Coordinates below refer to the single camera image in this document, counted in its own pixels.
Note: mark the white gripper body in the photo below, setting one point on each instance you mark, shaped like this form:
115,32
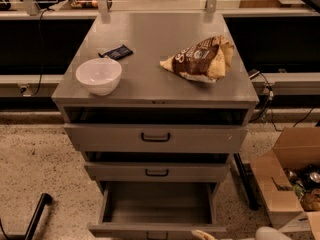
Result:
269,234

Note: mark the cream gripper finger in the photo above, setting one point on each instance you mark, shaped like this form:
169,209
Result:
201,235

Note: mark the grey bottom drawer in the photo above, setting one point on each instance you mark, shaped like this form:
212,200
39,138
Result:
156,211

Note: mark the grey drawer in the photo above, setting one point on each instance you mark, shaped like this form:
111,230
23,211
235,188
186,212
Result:
156,172
156,211
155,138

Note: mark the grey middle drawer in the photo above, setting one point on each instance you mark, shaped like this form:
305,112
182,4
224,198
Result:
156,172

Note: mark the grey metal drawer cabinet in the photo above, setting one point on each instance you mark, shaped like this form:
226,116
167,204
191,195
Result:
147,93

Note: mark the grey top drawer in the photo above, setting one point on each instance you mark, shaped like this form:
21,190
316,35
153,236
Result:
155,138

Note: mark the black metal leg right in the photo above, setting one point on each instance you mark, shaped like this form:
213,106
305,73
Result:
253,204

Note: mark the black metal leg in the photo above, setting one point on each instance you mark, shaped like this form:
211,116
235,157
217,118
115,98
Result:
44,201
253,204

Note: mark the cans in box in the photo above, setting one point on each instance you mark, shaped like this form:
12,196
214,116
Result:
306,185

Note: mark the open cardboard box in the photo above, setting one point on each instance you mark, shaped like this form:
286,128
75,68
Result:
295,149

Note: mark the black metal leg left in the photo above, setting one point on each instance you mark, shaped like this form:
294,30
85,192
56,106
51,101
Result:
44,201

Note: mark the brown yellow chip bag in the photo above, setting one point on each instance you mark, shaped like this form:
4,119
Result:
206,61

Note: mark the white bowl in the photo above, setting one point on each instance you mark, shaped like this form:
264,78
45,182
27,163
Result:
99,76

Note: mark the dark blue snack packet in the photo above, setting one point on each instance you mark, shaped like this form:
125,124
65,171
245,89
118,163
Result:
117,53

